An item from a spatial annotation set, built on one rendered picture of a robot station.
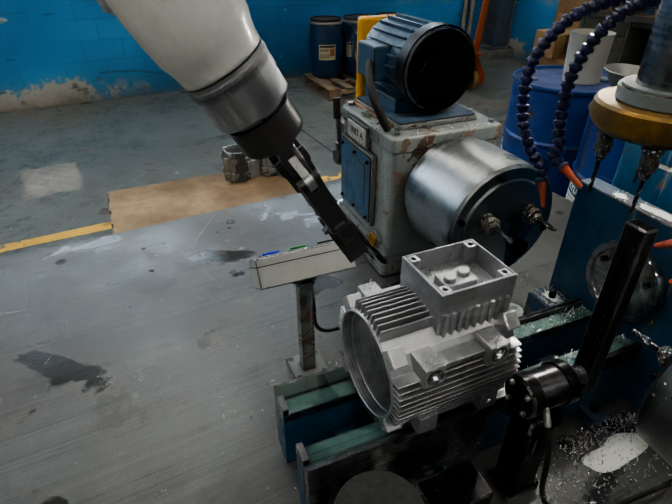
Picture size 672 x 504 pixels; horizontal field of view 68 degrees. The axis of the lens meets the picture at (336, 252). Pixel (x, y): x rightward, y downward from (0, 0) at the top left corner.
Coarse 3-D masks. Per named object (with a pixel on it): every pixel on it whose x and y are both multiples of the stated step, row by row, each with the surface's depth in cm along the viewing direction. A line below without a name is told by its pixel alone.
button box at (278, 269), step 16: (272, 256) 81; (288, 256) 81; (304, 256) 82; (320, 256) 83; (336, 256) 84; (256, 272) 80; (272, 272) 80; (288, 272) 81; (304, 272) 82; (320, 272) 83; (256, 288) 85
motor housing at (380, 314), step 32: (352, 320) 75; (384, 320) 64; (416, 320) 64; (352, 352) 77; (448, 352) 65; (480, 352) 65; (512, 352) 68; (384, 384) 76; (416, 384) 63; (448, 384) 65; (480, 384) 68; (384, 416) 67; (416, 416) 66
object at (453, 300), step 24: (408, 264) 68; (432, 264) 72; (456, 264) 73; (480, 264) 72; (504, 264) 68; (432, 288) 64; (456, 288) 67; (480, 288) 64; (504, 288) 66; (432, 312) 65; (456, 312) 64; (480, 312) 67
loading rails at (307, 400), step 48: (528, 336) 89; (576, 336) 95; (288, 384) 77; (336, 384) 79; (624, 384) 91; (288, 432) 76; (336, 432) 80; (384, 432) 72; (432, 432) 72; (480, 432) 77; (336, 480) 68
